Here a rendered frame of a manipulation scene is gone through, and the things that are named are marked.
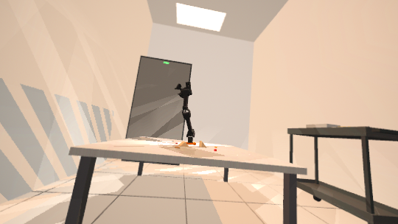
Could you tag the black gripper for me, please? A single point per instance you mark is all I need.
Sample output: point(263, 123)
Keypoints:
point(179, 87)

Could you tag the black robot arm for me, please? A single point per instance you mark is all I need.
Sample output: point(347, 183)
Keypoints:
point(185, 94)

